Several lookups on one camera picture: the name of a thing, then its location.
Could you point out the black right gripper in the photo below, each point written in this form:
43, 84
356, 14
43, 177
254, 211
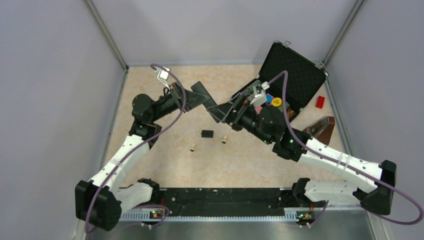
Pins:
225, 112

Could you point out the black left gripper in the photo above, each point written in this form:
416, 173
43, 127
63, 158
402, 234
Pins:
193, 99

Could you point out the black remote control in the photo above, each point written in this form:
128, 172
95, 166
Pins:
199, 88

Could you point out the black remote battery cover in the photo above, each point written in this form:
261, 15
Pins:
207, 133

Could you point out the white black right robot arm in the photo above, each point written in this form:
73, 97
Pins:
364, 183

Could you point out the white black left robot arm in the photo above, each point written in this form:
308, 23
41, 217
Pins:
101, 200

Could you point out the blue round chip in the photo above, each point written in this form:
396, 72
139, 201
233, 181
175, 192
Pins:
269, 99

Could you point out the yellow big blind chip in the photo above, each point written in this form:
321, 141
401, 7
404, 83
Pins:
276, 102

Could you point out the orange black chip stack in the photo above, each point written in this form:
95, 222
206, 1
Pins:
291, 114

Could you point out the black poker chip case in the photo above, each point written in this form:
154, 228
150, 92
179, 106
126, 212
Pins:
305, 77

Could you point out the red toy brick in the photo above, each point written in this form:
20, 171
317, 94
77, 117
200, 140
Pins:
320, 101

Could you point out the brown metronome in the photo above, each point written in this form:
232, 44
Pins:
322, 129

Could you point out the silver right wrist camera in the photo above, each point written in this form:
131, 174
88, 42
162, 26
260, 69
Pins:
258, 95

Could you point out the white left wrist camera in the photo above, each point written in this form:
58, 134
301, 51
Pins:
162, 74

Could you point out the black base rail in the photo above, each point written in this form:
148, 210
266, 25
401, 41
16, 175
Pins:
270, 204

